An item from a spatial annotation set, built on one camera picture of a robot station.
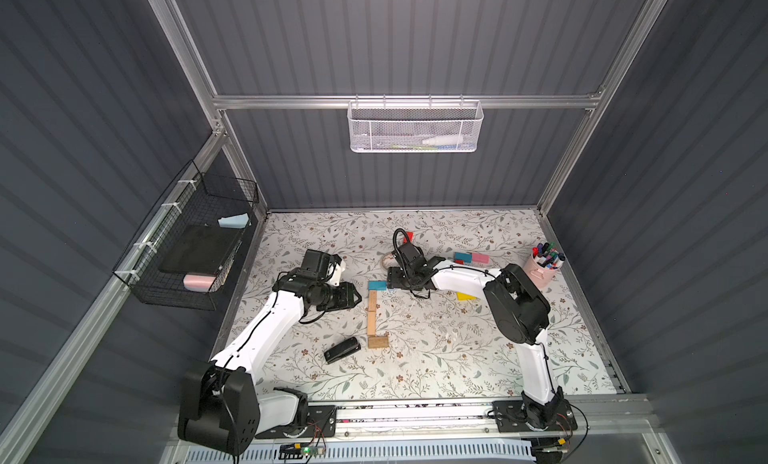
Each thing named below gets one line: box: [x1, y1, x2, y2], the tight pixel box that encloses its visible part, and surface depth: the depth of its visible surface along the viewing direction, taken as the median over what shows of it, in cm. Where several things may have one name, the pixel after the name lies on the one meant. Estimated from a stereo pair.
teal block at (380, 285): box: [368, 280, 388, 291], surface depth 100 cm
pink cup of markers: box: [524, 242, 566, 288], surface depth 93 cm
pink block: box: [472, 252, 491, 264], surface depth 107 cm
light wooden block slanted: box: [367, 311, 376, 336], surface depth 93 cm
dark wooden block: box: [368, 336, 389, 349], surface depth 88 cm
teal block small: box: [453, 252, 472, 265], surface depth 107 cm
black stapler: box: [324, 337, 362, 364], surface depth 84 cm
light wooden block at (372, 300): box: [369, 290, 377, 312], surface depth 98 cm
